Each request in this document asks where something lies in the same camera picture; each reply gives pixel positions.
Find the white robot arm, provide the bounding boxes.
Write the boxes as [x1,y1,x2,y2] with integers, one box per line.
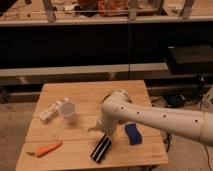
[92,89,213,147]

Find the black box on shelf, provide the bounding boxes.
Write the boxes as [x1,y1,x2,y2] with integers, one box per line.
[165,45,213,75]

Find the black white striped eraser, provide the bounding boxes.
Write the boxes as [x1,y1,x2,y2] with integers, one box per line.
[90,134,112,163]

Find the black floor cables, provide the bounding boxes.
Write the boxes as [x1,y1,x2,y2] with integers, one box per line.
[149,94,213,168]

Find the blue sponge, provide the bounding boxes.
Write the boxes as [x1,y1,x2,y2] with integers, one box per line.
[124,123,142,145]

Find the orange round plate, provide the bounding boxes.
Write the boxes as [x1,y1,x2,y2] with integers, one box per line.
[102,94,132,103]

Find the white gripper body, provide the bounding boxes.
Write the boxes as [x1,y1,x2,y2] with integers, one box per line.
[96,117,117,135]

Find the clear plastic cup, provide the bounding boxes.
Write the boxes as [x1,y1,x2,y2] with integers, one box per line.
[59,101,77,124]

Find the long wooden shelf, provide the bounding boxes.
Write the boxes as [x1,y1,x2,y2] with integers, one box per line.
[0,0,213,27]

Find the white small box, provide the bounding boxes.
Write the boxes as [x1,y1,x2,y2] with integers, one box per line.
[38,98,68,124]

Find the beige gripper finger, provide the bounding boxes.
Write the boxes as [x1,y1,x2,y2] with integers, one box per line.
[87,127,97,132]
[106,133,114,140]

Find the orange carrot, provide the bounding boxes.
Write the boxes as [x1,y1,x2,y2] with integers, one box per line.
[28,141,63,157]

